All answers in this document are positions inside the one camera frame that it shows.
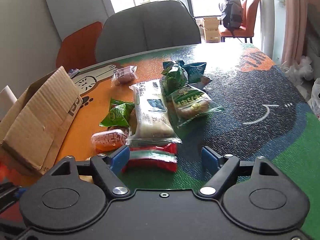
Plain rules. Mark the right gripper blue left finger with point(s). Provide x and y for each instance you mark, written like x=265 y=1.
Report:
x=118 y=159

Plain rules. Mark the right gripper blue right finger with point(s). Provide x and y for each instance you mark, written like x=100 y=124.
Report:
x=211 y=160

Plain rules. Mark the orange sausage snack package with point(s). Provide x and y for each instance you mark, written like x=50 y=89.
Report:
x=107 y=141

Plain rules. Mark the red green snack package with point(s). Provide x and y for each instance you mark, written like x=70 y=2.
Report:
x=164 y=157

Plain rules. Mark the light green snack packet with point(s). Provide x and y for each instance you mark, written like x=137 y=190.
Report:
x=119 y=114

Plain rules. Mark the long white cake package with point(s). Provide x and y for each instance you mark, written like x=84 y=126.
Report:
x=153 y=124

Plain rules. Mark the green pancake snack package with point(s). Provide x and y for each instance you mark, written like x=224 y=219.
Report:
x=190 y=103

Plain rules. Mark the purple pastry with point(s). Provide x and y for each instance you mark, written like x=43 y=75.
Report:
x=123 y=76

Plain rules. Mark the blue snack packet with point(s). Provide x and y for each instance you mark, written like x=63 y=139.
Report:
x=194 y=71

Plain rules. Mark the green avocado snack packet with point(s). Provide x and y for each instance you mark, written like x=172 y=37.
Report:
x=174 y=79

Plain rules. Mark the open cardboard box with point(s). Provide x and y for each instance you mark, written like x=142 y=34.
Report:
x=33 y=130

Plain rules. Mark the blue tissue packet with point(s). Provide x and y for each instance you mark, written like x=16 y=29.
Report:
x=73 y=72

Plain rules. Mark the crumpled white plastic bag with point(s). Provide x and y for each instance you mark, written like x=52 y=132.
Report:
x=298 y=74

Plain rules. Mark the cardboard boxes on floor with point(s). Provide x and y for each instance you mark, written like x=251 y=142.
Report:
x=210 y=27

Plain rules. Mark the white paper towel roll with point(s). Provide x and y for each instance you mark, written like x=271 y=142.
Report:
x=7 y=100

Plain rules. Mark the orange chair by window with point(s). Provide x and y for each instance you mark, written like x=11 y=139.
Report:
x=246 y=29

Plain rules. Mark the grey chair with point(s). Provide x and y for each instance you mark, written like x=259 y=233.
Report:
x=146 y=27

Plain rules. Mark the dark backpack on chair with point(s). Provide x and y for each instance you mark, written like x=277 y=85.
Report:
x=231 y=13

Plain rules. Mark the pink curtain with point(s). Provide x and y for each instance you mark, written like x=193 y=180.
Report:
x=295 y=29

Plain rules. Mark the white board against wall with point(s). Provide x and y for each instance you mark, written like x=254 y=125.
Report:
x=70 y=16

